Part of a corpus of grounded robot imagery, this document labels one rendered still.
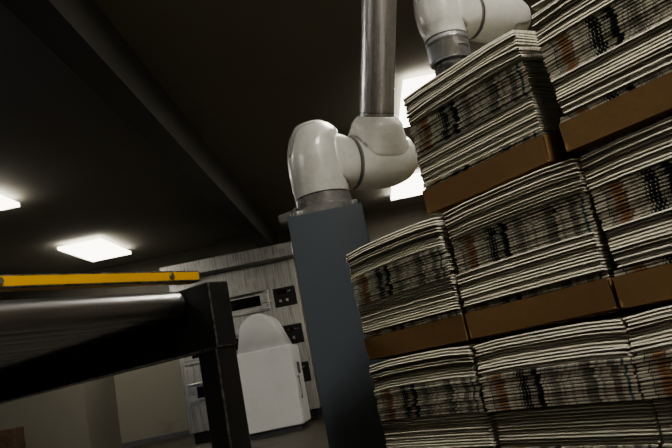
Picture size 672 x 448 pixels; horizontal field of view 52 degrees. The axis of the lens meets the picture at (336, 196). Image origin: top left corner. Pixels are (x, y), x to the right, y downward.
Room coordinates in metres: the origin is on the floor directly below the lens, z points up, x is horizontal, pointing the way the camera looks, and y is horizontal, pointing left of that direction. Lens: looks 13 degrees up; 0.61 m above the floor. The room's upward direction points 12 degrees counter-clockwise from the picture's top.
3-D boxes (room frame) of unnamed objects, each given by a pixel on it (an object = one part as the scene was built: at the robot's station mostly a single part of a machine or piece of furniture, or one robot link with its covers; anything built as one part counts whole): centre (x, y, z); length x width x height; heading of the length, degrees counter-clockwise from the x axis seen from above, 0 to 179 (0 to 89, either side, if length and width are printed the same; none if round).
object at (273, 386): (8.24, 1.14, 0.67); 0.68 x 0.59 x 1.35; 87
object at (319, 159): (1.87, 0.03, 1.17); 0.18 x 0.16 x 0.22; 120
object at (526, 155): (1.17, -0.30, 0.86); 0.29 x 0.16 x 0.04; 36
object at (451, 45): (1.36, -0.29, 1.19); 0.09 x 0.09 x 0.06
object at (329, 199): (1.86, 0.06, 1.03); 0.22 x 0.18 x 0.06; 90
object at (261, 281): (9.42, 1.56, 1.12); 1.72 x 1.33 x 2.24; 91
